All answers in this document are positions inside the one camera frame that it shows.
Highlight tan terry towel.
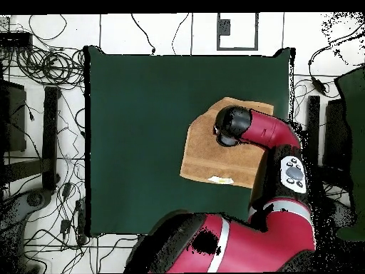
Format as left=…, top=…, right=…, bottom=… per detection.
left=179, top=96, right=275, bottom=190

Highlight black flat panel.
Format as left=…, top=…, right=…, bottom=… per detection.
left=323, top=98, right=351, bottom=172

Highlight dark green table cloth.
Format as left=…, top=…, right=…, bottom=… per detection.
left=83, top=45, right=296, bottom=238

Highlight black power strip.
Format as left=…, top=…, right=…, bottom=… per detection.
left=76, top=199, right=90, bottom=246

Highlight small dark grey square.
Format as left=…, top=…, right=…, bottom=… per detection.
left=217, top=19, right=231, bottom=36

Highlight black upright bar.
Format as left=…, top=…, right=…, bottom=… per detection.
left=41, top=85, right=61, bottom=191
left=303, top=95, right=321, bottom=166

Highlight black horizontal beam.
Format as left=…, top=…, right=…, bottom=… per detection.
left=316, top=163, right=354, bottom=191
left=2, top=158, right=53, bottom=183

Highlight dark grey stand base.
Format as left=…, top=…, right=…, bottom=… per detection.
left=0, top=189, right=53, bottom=232

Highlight black square cabinet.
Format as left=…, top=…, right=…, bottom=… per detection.
left=0, top=79, right=27, bottom=153

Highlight dark green cloth cover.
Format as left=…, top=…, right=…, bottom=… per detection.
left=334, top=66, right=365, bottom=242

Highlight black cable with plug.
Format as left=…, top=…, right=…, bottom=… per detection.
left=130, top=13, right=157, bottom=55

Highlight grey square frame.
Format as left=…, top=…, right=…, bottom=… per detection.
left=216, top=12, right=259, bottom=51

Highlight black cable with adapter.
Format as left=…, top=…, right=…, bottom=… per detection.
left=307, top=31, right=365, bottom=96

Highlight coiled black cables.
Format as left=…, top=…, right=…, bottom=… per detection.
left=15, top=46, right=86, bottom=88

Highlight black switch box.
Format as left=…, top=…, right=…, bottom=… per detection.
left=0, top=31, right=34, bottom=49

